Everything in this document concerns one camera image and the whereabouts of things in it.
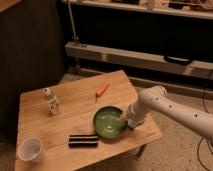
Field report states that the long wooden shelf beam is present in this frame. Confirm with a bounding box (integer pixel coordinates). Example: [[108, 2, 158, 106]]
[[65, 42, 213, 78]]

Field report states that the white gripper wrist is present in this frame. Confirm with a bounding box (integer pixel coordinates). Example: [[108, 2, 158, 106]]
[[119, 104, 145, 129]]

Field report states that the upper wooden shelf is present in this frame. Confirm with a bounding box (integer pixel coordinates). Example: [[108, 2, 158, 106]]
[[61, 0, 213, 20]]

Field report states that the black handle on beam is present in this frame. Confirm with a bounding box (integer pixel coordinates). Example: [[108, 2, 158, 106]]
[[164, 56, 193, 65]]

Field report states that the wooden folding table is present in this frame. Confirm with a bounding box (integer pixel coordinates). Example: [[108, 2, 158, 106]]
[[15, 70, 162, 171]]

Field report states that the green ceramic bowl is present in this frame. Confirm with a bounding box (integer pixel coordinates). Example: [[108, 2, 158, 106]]
[[93, 106, 127, 139]]

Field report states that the black cable on floor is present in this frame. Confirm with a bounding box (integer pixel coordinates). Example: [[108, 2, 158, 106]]
[[196, 71, 213, 171]]

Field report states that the orange carrot toy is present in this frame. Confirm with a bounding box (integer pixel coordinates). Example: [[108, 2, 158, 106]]
[[95, 83, 110, 97]]

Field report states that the metal stand pole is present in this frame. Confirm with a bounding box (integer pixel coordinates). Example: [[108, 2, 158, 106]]
[[66, 0, 82, 75]]

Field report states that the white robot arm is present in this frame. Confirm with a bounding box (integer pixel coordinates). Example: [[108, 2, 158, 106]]
[[121, 86, 213, 143]]

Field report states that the translucent plastic cup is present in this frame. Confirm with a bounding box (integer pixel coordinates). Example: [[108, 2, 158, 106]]
[[18, 137, 46, 163]]

